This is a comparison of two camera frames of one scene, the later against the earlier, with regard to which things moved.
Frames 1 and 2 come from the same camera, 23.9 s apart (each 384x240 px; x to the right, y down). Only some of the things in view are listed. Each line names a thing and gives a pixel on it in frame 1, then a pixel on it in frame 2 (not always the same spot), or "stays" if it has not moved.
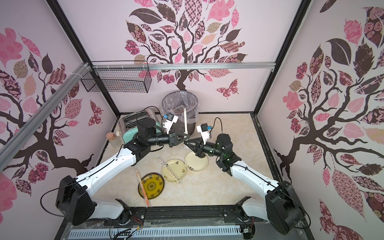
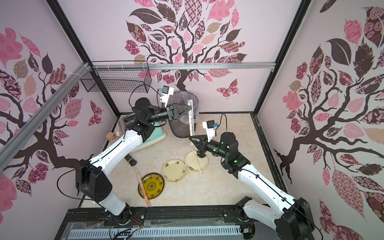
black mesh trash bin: [174, 102] stays
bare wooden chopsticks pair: [185, 129] to [198, 163]
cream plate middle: [177, 168] stays
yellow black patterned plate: [153, 184] stays
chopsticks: [166, 165] to [191, 118]
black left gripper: [174, 139] to [173, 111]
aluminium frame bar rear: [181, 66] stays
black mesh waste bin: [175, 102] stays
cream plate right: [195, 163] stays
